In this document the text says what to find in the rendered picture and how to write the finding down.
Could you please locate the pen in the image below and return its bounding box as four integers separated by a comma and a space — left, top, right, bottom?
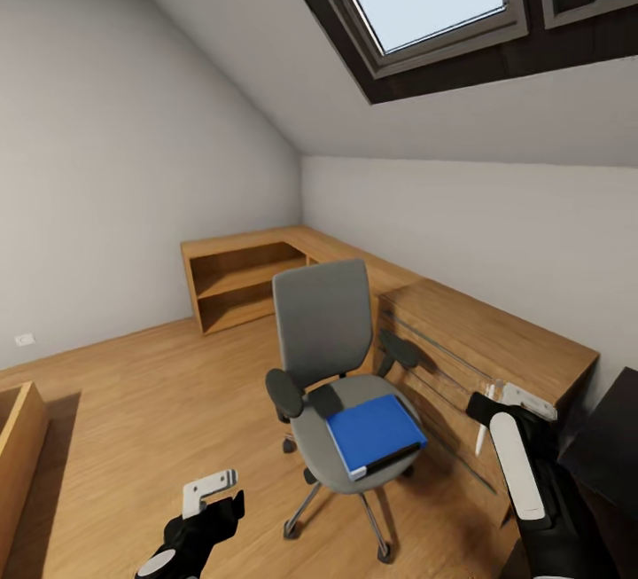
476, 385, 495, 454

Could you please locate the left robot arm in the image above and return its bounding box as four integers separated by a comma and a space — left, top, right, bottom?
135, 468, 245, 579

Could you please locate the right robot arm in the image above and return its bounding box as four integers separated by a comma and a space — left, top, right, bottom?
465, 383, 621, 579

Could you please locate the folder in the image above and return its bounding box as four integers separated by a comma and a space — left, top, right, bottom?
326, 395, 428, 481

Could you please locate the swivel chair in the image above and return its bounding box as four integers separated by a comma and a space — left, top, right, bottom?
265, 259, 424, 564

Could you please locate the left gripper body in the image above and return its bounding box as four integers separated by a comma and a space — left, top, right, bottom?
164, 497, 237, 559

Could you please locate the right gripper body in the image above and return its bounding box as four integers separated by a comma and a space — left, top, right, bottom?
465, 392, 507, 429

